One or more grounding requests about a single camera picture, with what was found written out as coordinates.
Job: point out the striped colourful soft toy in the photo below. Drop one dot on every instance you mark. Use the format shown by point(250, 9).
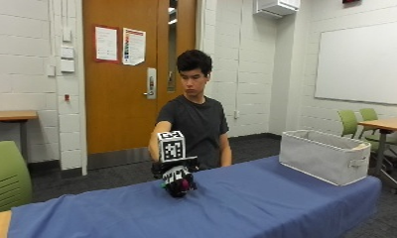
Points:
point(175, 177)

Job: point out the blue tablecloth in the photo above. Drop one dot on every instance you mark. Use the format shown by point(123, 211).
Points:
point(234, 205)

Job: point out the white cube with black markers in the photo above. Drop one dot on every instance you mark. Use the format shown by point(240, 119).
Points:
point(173, 147)

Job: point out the metal door kick plate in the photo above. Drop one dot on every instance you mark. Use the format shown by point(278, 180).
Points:
point(119, 158)

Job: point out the person in dark t-shirt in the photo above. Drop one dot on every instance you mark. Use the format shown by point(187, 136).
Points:
point(201, 122)

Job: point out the wooden door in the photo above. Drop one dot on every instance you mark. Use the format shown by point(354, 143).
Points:
point(117, 109)

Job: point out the grey fabric storage bin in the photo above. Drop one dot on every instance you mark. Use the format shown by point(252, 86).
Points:
point(320, 158)

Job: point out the large green chair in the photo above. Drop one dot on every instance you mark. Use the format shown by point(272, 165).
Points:
point(8, 175)

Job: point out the wooden side table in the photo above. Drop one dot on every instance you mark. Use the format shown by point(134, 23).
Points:
point(12, 115)

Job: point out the colourful printed paper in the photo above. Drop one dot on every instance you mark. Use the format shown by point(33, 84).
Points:
point(134, 46)

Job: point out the white paper with red border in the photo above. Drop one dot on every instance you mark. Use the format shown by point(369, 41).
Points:
point(106, 43)

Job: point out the wooden table with grey legs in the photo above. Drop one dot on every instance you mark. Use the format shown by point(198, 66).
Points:
point(391, 124)

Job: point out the white whiteboard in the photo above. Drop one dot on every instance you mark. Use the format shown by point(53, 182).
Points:
point(366, 62)

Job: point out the red ceiling sign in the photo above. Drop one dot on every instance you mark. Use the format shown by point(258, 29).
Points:
point(352, 1)

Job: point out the white wall outlet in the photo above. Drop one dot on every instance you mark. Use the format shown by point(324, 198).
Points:
point(236, 114)

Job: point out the small red wall alarm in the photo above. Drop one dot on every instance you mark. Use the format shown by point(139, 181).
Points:
point(68, 97)

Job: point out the white wall switch box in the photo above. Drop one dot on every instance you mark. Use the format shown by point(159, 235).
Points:
point(68, 65)
point(68, 52)

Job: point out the white wall unit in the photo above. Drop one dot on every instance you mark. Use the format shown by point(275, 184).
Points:
point(276, 7)

